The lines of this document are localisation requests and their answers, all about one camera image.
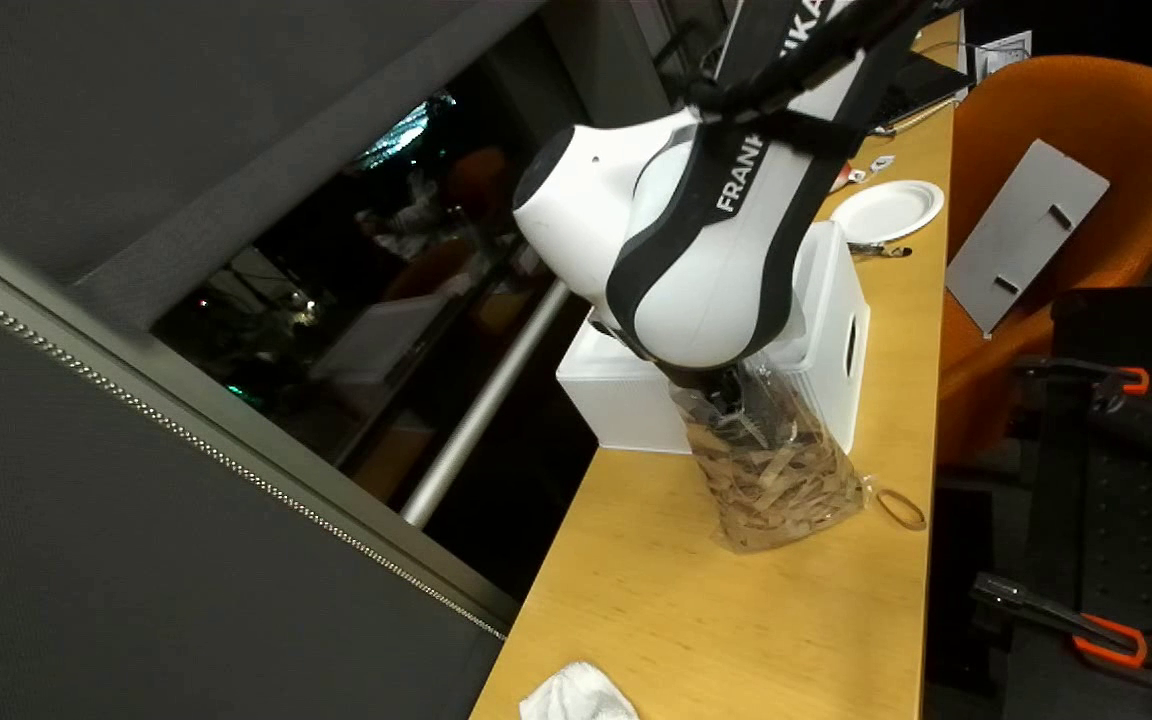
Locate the black laptop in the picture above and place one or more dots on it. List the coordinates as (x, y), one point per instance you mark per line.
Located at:
(928, 85)

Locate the white paper plate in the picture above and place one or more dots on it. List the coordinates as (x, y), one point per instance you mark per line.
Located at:
(889, 211)

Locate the black perforated cart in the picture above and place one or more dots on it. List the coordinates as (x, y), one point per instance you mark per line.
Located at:
(1123, 535)

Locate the white plastic basket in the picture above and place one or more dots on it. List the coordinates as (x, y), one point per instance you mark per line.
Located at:
(601, 386)

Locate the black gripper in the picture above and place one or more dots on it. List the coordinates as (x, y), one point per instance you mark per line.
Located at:
(709, 386)

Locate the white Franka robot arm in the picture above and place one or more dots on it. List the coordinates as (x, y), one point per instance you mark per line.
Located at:
(681, 255)

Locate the single tan rubber band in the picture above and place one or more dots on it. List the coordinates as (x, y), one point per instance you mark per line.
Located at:
(883, 496)

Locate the orange chair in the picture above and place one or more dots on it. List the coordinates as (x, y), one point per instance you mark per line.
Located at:
(1108, 135)

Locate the white crumpled cloth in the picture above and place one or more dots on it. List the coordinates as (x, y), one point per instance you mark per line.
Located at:
(579, 696)

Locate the clear bag of snacks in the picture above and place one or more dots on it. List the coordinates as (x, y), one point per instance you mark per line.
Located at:
(791, 483)

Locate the metal handrail bar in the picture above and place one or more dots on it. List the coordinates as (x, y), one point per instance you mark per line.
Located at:
(483, 423)

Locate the grey window frame post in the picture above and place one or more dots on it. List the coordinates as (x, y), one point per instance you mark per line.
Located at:
(619, 65)

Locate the grey slotted metal plate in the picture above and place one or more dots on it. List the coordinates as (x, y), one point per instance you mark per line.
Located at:
(1023, 233)

